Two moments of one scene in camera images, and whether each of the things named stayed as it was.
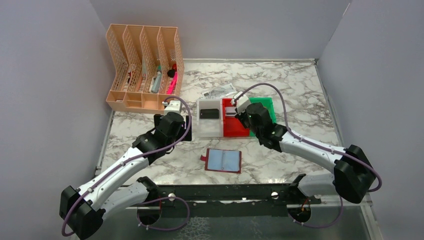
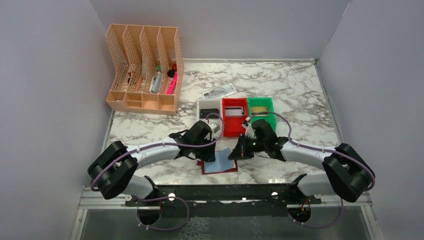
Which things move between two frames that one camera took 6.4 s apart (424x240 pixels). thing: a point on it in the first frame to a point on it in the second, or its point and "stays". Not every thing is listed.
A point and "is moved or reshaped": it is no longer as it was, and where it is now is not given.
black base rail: (231, 200) stays
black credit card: (209, 113) stays
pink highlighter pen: (170, 90) stays
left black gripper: (183, 131) to (209, 155)
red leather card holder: (223, 160) is moved or reshaped
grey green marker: (157, 81) stays
